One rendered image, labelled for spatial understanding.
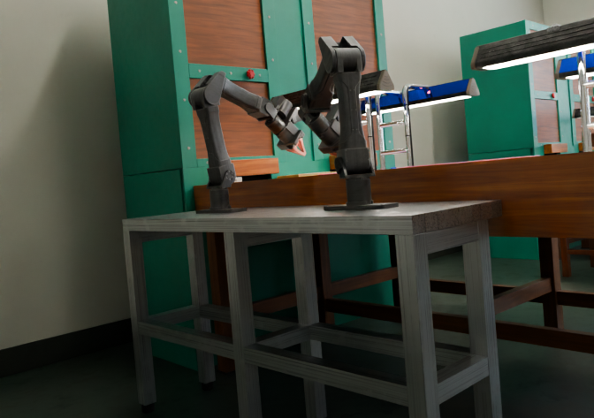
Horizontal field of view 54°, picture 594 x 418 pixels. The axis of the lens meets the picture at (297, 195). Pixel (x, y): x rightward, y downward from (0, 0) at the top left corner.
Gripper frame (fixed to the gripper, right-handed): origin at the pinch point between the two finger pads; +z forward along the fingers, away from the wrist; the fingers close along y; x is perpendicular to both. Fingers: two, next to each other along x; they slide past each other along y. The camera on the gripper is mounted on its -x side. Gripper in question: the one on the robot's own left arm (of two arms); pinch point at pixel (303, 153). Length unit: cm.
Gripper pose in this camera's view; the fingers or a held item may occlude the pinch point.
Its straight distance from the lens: 222.8
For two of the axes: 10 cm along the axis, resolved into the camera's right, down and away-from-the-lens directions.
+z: 6.1, 5.9, 5.2
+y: -6.7, 0.4, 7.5
